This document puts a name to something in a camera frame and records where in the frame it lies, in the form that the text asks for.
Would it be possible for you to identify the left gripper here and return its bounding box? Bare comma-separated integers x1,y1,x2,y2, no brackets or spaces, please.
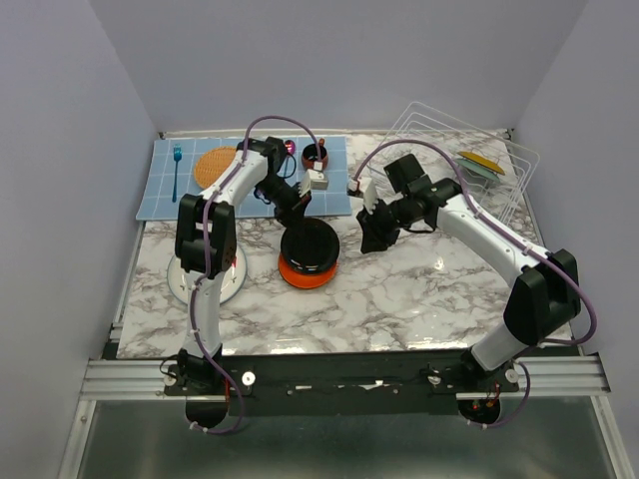
254,176,312,237

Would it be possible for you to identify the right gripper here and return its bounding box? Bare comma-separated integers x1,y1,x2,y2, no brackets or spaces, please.
355,196,413,254

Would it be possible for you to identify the orange plate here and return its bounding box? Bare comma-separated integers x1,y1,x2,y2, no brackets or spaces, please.
278,255,337,289

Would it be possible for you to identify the watermelon pattern plate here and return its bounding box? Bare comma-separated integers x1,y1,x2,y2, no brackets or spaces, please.
167,245,248,304

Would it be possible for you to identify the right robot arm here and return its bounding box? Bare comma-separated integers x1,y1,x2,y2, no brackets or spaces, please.
348,155,581,391

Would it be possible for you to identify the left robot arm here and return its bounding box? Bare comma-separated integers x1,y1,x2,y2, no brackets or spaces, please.
175,137,311,394

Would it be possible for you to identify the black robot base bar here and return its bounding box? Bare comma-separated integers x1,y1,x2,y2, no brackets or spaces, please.
164,349,520,416

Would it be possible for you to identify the brown ceramic mug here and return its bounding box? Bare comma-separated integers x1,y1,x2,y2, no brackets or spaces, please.
301,138,328,172

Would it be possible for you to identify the iridescent spoon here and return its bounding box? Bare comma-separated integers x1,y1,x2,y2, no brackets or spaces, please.
285,140,296,155

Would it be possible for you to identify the woven orange trivet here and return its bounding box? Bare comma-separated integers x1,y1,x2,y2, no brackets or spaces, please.
193,146,236,190

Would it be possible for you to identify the blue grid placemat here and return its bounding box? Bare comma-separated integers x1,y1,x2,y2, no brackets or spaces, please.
136,136,351,222

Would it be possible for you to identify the blue fork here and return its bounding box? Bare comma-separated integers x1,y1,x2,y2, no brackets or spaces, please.
172,144,183,203

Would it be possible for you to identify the plain yellow plate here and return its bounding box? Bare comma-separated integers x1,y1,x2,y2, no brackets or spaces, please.
458,151,505,175

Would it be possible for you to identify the teal plate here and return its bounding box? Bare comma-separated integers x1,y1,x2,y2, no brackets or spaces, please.
454,158,498,181

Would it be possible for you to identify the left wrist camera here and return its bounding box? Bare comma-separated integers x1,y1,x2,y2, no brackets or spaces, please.
299,170,328,198

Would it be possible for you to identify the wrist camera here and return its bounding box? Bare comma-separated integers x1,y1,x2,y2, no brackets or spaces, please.
299,170,328,198
346,178,378,215

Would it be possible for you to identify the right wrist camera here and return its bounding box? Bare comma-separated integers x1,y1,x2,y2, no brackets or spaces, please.
346,178,378,215

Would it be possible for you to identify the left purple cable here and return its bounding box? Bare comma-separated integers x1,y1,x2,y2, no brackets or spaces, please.
184,115,320,436

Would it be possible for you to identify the purple cable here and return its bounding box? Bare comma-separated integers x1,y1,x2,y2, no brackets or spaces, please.
351,139,599,430
184,115,320,436

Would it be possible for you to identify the white wire dish rack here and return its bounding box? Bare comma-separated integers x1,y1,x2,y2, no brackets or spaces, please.
362,102,539,240

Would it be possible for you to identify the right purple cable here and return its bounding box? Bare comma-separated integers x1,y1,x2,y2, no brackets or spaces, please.
351,139,599,430

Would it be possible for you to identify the aluminium frame rail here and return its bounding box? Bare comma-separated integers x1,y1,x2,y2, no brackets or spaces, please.
80,356,611,401

